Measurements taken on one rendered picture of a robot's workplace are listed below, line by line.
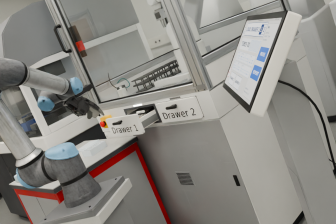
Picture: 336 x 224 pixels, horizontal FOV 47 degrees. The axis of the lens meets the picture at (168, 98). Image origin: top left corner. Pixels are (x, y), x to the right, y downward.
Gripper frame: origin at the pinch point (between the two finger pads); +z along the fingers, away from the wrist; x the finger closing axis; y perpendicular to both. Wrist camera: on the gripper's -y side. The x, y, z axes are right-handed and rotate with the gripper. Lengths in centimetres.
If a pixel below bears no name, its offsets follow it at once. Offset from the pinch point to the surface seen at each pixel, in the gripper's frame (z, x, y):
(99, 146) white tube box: 20.2, -24.3, 7.8
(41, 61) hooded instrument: -21, -80, -39
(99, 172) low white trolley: 19.7, -11.0, 24.2
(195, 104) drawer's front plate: 21, 46, -12
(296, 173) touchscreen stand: 32, 99, 18
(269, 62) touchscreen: -12, 113, 4
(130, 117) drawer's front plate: 11.6, 9.7, -3.5
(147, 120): 20.3, 13.0, -6.5
